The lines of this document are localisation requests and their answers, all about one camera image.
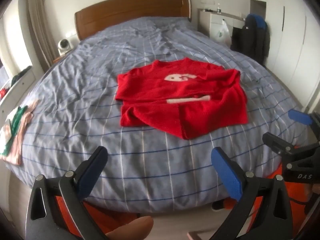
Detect red knit sweater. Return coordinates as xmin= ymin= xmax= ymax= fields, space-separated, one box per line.
xmin=116 ymin=58 xmax=248 ymax=140

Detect operator left hand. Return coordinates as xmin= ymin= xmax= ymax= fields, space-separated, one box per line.
xmin=106 ymin=216 xmax=153 ymax=240

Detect pink folded garment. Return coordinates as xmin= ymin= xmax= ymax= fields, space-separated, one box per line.
xmin=1 ymin=100 xmax=39 ymax=166

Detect black jacket on chair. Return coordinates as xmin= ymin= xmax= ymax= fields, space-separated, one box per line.
xmin=231 ymin=20 xmax=270 ymax=68

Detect white wardrobe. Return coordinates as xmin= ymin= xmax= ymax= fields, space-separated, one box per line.
xmin=254 ymin=0 xmax=319 ymax=112

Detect green white folded garment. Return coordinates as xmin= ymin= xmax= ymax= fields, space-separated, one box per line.
xmin=1 ymin=106 xmax=28 ymax=157

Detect blue garment on chair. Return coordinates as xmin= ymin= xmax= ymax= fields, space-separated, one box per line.
xmin=246 ymin=14 xmax=267 ymax=29

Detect grey plaid duvet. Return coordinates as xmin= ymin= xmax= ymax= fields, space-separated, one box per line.
xmin=7 ymin=17 xmax=308 ymax=212

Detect white plastic bag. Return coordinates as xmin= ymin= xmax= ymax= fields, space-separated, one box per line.
xmin=216 ymin=19 xmax=232 ymax=47

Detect white window bench drawers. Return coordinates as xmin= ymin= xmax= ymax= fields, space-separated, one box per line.
xmin=1 ymin=66 xmax=37 ymax=124

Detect white dresser cabinet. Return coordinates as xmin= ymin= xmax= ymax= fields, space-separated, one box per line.
xmin=197 ymin=9 xmax=245 ymax=44

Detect wooden headboard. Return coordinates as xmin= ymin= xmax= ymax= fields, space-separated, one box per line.
xmin=75 ymin=0 xmax=192 ymax=41

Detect beige curtain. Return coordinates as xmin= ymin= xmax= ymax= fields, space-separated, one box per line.
xmin=27 ymin=0 xmax=59 ymax=70

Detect white round camera device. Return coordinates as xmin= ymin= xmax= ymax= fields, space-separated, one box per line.
xmin=57 ymin=39 xmax=72 ymax=56

